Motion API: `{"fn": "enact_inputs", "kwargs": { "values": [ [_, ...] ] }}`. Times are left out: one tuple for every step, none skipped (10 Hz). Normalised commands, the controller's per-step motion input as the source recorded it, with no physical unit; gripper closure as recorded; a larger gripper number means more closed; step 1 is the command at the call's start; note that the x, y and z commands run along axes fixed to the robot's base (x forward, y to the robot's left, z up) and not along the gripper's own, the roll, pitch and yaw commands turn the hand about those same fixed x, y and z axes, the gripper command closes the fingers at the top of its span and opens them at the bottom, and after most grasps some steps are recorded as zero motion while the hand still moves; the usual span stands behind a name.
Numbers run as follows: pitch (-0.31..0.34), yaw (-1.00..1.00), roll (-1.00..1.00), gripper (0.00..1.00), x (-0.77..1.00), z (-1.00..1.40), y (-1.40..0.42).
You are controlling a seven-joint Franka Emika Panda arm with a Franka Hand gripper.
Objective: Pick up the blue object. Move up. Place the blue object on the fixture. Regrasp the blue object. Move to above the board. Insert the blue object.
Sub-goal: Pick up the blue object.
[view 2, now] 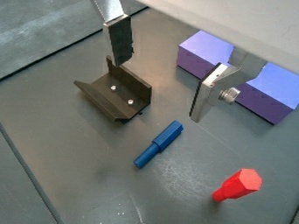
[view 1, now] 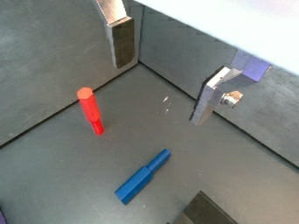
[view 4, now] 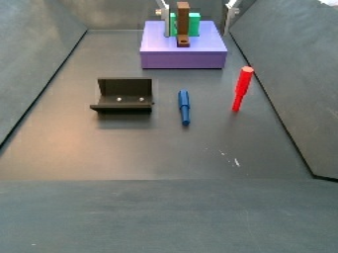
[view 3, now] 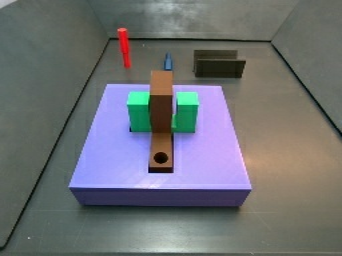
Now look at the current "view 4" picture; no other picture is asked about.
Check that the brown L-shaped bracket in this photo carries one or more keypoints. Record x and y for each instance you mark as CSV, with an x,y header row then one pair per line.
x,y
183,24

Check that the black angled fixture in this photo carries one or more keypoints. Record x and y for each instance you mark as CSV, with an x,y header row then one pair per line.
x,y
125,94

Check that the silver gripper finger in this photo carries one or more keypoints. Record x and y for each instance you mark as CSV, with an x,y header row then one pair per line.
x,y
164,11
232,11

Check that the red peg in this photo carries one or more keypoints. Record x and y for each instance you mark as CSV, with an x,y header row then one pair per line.
x,y
243,86

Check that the blue peg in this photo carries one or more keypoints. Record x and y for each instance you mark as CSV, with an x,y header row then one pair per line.
x,y
184,104

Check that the green block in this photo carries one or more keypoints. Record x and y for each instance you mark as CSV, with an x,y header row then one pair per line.
x,y
195,18

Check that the purple base block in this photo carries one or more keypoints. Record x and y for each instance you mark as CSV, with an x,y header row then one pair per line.
x,y
161,54

